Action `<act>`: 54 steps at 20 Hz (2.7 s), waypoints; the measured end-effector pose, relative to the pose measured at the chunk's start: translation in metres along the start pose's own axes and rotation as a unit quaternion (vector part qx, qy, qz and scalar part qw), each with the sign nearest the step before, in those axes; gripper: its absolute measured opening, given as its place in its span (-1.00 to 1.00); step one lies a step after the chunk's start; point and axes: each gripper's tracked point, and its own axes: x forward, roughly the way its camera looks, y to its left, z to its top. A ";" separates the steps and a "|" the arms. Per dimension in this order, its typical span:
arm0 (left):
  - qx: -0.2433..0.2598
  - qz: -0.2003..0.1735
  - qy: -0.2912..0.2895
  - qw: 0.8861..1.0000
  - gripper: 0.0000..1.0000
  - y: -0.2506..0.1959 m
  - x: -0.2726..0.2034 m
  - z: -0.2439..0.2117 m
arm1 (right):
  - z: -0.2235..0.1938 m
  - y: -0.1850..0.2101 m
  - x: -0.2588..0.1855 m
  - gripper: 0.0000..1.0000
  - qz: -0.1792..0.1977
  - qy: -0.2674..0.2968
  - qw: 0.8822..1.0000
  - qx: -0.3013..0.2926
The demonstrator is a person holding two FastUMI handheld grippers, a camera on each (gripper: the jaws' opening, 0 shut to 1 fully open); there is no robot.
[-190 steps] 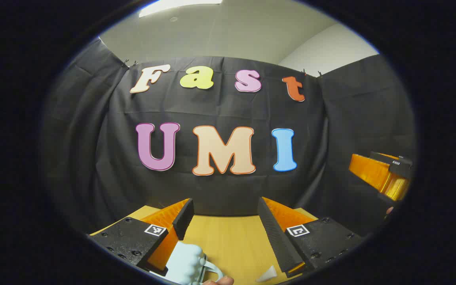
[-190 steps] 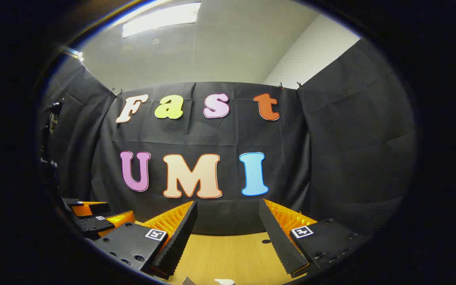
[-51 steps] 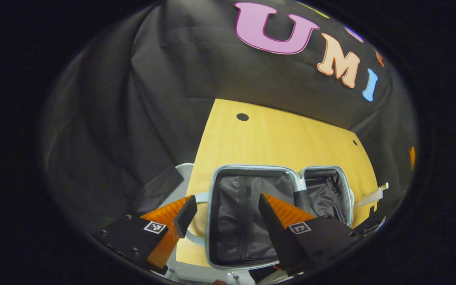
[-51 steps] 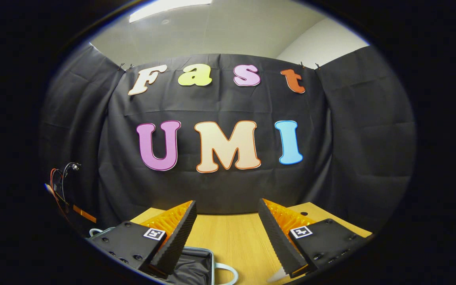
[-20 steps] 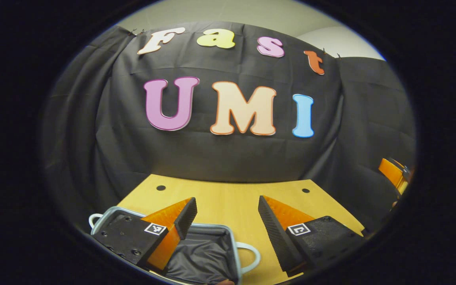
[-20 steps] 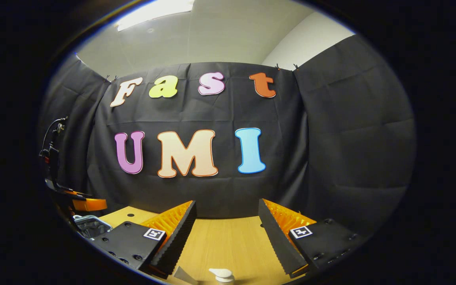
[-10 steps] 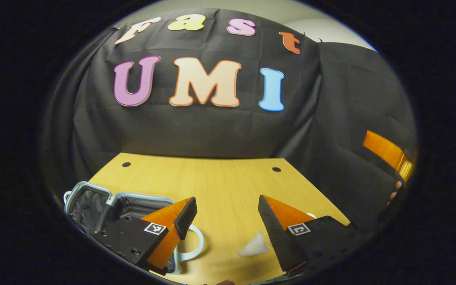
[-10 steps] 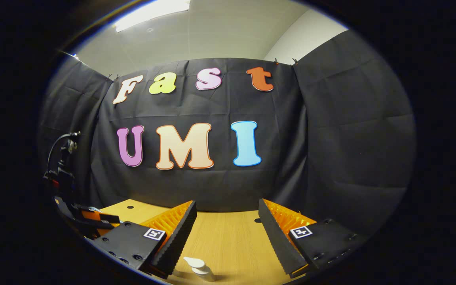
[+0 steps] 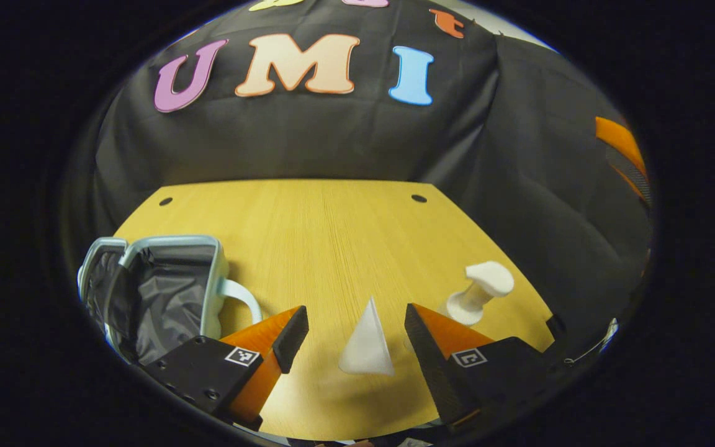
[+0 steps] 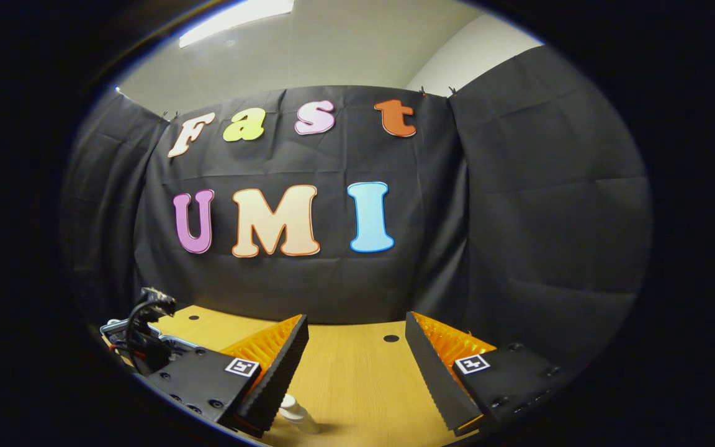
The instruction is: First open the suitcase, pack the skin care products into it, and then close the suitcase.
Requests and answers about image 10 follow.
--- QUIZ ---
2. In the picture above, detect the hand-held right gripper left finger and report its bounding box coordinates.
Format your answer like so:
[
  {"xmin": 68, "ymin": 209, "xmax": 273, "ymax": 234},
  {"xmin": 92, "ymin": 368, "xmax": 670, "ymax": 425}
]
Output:
[{"xmin": 146, "ymin": 314, "xmax": 308, "ymax": 438}]

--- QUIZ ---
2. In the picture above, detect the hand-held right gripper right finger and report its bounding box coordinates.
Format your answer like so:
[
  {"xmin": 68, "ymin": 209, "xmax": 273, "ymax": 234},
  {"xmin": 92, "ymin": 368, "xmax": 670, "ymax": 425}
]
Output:
[{"xmin": 405, "ymin": 311, "xmax": 582, "ymax": 436}]

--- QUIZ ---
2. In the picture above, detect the black backdrop cloth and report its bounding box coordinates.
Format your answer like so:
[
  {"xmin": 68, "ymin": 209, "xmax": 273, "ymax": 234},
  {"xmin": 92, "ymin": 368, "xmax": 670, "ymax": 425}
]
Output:
[{"xmin": 60, "ymin": 45, "xmax": 653, "ymax": 373}]

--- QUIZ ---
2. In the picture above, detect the ceiling light panel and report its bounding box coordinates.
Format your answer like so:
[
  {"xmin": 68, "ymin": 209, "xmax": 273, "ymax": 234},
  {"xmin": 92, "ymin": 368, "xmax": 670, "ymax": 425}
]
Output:
[{"xmin": 179, "ymin": 0, "xmax": 295, "ymax": 48}]

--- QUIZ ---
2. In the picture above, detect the black cable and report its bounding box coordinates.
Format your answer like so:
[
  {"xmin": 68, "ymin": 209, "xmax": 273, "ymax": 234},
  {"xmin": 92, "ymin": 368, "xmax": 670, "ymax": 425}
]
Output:
[{"xmin": 124, "ymin": 298, "xmax": 176, "ymax": 373}]

